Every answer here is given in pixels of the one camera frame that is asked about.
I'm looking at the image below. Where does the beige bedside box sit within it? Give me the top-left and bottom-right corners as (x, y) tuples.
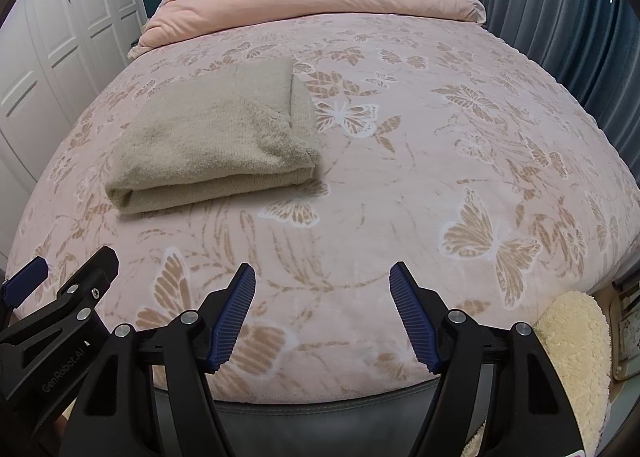
(596, 281), (639, 382)

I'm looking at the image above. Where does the blue grey curtain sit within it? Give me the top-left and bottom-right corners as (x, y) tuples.
(480, 0), (639, 172)

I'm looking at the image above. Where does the beige knit sweater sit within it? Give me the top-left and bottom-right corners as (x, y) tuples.
(105, 58), (321, 214)

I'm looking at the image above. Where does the pink butterfly bed blanket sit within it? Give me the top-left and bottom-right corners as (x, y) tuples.
(6, 14), (639, 403)

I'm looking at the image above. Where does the dark bed frame footboard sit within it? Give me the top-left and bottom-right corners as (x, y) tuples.
(152, 375), (490, 457)

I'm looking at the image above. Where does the white wardrobe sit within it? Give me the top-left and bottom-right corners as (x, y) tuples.
(1, 0), (146, 259)

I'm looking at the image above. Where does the cream fluffy cushion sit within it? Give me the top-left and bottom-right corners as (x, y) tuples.
(462, 290), (614, 457)

